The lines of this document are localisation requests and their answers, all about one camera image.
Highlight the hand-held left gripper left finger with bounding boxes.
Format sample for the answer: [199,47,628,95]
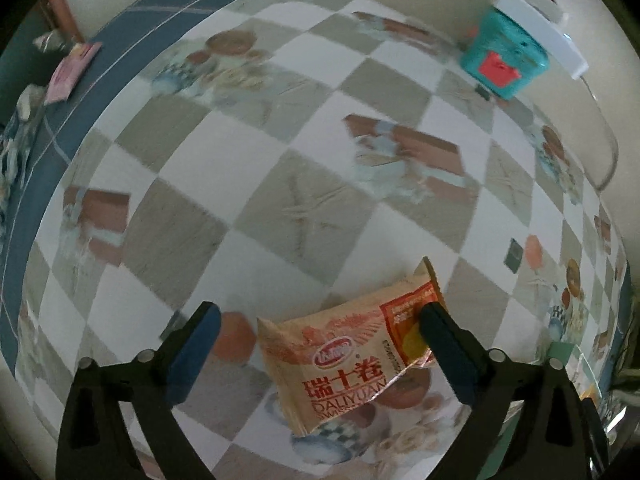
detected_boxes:
[55,301,223,480]

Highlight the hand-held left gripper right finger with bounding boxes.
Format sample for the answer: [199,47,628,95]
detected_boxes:
[416,301,595,480]

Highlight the beige orange cake roll packet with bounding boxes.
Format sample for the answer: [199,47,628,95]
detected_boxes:
[256,256,448,437]

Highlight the blue white patterned cloth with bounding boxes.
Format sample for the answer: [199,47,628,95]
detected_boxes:
[0,85,46,221]

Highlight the small pink packet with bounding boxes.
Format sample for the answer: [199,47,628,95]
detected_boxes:
[44,42,103,106]

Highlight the teal box with red label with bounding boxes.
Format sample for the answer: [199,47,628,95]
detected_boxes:
[459,5,550,101]

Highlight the dark cabinet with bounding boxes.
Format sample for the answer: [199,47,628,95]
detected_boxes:
[0,10,51,126]

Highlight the white power strip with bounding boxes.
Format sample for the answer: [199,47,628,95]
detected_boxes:
[492,0,590,80]

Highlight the crumpled silver wrapper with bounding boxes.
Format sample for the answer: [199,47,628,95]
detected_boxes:
[32,30,73,53]

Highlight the thin white cable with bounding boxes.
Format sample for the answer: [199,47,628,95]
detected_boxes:
[580,75,621,193]

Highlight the reddish door frame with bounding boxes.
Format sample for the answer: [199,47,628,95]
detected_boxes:
[42,0,86,43]

